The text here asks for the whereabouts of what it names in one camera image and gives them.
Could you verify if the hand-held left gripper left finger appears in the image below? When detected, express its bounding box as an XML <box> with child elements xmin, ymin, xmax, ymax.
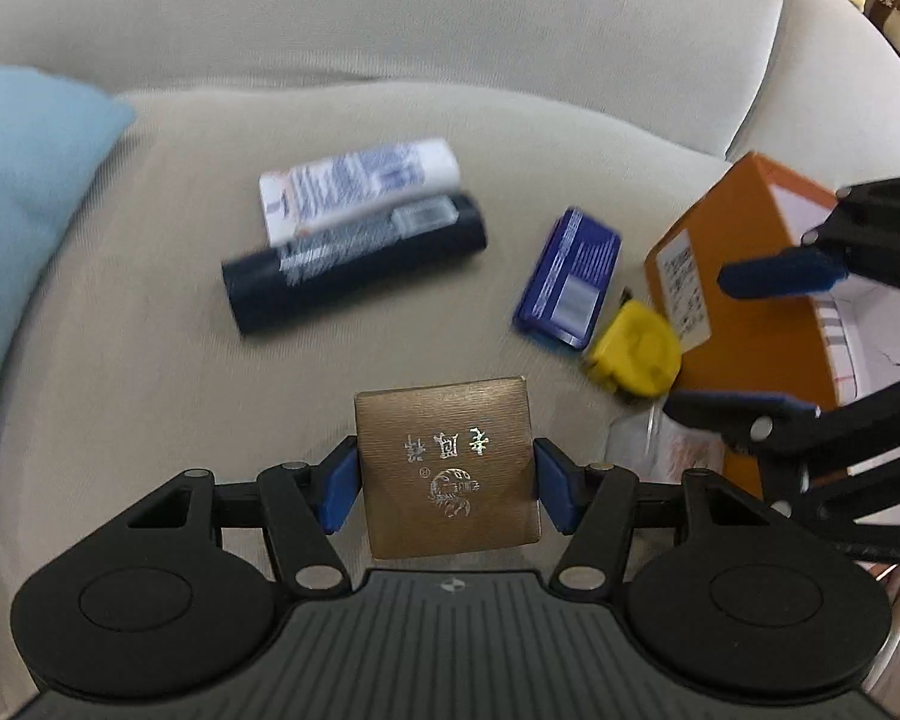
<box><xmin>116</xmin><ymin>439</ymin><xmax>359</xmax><ymax>595</ymax></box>

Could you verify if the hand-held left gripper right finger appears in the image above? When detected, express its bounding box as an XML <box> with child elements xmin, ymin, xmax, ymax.
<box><xmin>534</xmin><ymin>437</ymin><xmax>792</xmax><ymax>597</ymax></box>

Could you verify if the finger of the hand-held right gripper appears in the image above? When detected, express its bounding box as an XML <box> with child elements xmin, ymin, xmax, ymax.
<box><xmin>664</xmin><ymin>371</ymin><xmax>900</xmax><ymax>563</ymax></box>
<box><xmin>718</xmin><ymin>172</ymin><xmax>900</xmax><ymax>301</ymax></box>

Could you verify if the orange cardboard box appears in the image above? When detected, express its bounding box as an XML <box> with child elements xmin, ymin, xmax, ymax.
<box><xmin>643</xmin><ymin>151</ymin><xmax>900</xmax><ymax>526</ymax></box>

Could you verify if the plaid case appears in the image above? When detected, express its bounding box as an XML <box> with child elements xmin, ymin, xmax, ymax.
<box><xmin>814</xmin><ymin>292</ymin><xmax>871</xmax><ymax>398</ymax></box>

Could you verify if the clear plastic box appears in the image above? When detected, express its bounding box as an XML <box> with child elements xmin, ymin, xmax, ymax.
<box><xmin>607</xmin><ymin>405</ymin><xmax>728</xmax><ymax>485</ymax></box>

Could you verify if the gold square box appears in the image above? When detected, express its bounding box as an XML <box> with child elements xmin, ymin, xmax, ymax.
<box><xmin>354</xmin><ymin>376</ymin><xmax>545</xmax><ymax>560</ymax></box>

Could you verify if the yellow tape measure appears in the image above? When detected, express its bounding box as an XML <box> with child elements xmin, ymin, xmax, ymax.
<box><xmin>581</xmin><ymin>300</ymin><xmax>683</xmax><ymax>402</ymax></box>

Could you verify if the black tube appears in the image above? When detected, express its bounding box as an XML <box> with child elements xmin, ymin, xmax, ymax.
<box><xmin>221</xmin><ymin>193</ymin><xmax>488</xmax><ymax>337</ymax></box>

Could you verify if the white tube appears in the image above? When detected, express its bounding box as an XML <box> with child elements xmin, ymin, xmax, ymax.
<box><xmin>259</xmin><ymin>137</ymin><xmax>462</xmax><ymax>245</ymax></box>

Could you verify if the blue flat box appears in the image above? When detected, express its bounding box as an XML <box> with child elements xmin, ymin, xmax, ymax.
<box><xmin>512</xmin><ymin>206</ymin><xmax>623</xmax><ymax>350</ymax></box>

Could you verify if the beige fabric sofa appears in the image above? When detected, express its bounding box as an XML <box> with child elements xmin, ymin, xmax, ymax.
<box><xmin>0</xmin><ymin>0</ymin><xmax>900</xmax><ymax>720</ymax></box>

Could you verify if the light blue pillow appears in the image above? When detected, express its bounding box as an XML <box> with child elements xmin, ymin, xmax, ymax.
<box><xmin>0</xmin><ymin>58</ymin><xmax>137</xmax><ymax>466</ymax></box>

